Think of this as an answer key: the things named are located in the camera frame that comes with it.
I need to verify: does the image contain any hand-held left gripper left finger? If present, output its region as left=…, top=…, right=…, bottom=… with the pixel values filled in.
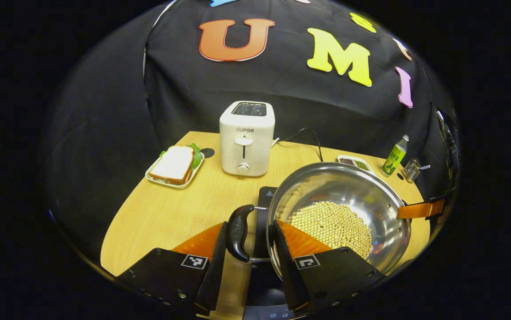
left=116, top=221, right=228, bottom=314

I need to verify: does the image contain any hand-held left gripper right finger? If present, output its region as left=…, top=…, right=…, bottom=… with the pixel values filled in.
left=273, top=219, right=385, bottom=312

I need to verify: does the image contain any black induction cooktop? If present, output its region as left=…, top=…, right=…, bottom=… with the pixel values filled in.
left=242, top=186, right=309, bottom=320

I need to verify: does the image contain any stainless steel pot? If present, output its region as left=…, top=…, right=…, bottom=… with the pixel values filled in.
left=226, top=162, right=412, bottom=276

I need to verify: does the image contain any green label drink bottle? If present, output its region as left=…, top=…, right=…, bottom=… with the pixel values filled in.
left=381, top=135, right=410, bottom=177

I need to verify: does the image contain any pile of soybeans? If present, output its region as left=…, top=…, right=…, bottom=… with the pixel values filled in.
left=287, top=201, right=373, bottom=259

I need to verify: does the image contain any white divided bean dish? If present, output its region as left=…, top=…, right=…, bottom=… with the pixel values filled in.
left=337, top=155, right=374, bottom=174

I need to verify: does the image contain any pale rectangular plate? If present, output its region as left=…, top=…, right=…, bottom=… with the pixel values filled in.
left=145, top=151, right=205, bottom=189

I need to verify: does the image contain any white bread sandwich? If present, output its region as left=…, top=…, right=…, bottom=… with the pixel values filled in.
left=150, top=143, right=203, bottom=185

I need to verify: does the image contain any white toaster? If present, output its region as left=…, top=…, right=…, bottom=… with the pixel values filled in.
left=219, top=101, right=276, bottom=177

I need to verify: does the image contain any black backdrop cloth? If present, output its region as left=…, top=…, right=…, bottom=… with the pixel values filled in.
left=44, top=0, right=460, bottom=267

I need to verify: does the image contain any metal wire utensil holder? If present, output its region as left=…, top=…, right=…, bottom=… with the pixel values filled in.
left=402, top=158, right=421, bottom=184

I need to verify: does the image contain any black power cable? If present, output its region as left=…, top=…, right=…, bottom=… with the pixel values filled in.
left=272, top=128, right=324, bottom=163

